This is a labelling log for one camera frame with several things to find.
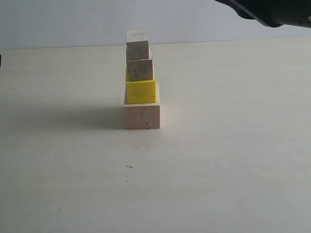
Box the small light wooden cube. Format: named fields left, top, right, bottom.
left=125, top=30, right=149, bottom=60

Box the medium striped wooden cube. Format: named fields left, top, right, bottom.
left=126, top=49, right=154, bottom=82

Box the yellow cube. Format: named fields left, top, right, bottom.
left=125, top=68, right=157, bottom=104

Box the large light wooden cube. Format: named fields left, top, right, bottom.
left=123, top=82, right=161, bottom=130

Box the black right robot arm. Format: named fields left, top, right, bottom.
left=218, top=0, right=311, bottom=28

